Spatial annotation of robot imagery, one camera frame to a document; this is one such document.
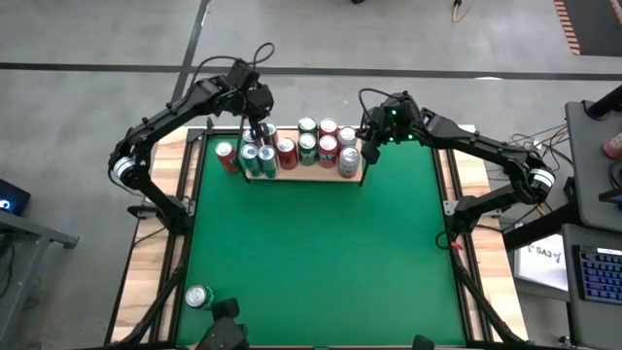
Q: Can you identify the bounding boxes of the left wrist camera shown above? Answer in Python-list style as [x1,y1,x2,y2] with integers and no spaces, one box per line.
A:
[225,58,261,91]

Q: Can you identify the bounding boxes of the tangled floor cables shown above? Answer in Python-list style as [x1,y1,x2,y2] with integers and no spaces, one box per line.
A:
[504,123,574,218]

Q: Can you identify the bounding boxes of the black diagonal desk strut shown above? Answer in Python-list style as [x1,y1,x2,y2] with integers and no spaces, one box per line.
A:
[502,201,584,252]

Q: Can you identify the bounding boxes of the white and red Spindrift can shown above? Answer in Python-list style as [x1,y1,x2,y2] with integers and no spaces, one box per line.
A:
[337,145,362,180]
[336,125,359,150]

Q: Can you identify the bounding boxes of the grey desk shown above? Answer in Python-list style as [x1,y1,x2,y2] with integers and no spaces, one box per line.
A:
[561,222,622,350]
[565,99,622,232]

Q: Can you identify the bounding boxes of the black orange-striped floor mat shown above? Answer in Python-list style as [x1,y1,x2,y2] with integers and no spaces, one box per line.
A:
[552,0,622,56]

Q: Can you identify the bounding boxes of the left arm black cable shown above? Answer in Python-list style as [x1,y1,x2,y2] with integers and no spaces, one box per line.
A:
[187,42,276,89]

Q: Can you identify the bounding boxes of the red can with black label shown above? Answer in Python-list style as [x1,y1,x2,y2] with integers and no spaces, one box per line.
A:
[275,136,299,171]

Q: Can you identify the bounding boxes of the black device with blue light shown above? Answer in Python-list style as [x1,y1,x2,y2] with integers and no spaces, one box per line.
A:
[0,178,31,218]

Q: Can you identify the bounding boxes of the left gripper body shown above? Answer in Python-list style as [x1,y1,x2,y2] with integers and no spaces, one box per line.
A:
[227,82,275,119]

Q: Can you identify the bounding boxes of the wooden shelf with black frame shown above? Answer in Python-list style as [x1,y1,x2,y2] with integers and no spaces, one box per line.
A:
[237,116,371,187]

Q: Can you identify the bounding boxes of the grey metal cart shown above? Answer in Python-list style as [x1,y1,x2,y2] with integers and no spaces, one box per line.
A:
[0,208,81,350]

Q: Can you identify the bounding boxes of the white SA3 sign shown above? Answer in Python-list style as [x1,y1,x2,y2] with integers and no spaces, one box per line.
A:
[513,232,570,293]

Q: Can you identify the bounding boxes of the backlit black keyboard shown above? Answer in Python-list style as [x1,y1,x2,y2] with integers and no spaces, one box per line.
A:
[571,244,622,306]

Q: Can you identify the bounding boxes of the green table mat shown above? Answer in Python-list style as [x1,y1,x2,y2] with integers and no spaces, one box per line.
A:
[175,134,467,347]

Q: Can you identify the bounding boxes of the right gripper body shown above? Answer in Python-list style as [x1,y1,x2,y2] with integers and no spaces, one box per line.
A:
[368,92,425,146]

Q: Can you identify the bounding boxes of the red cup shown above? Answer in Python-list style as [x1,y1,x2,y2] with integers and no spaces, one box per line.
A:
[602,131,622,161]

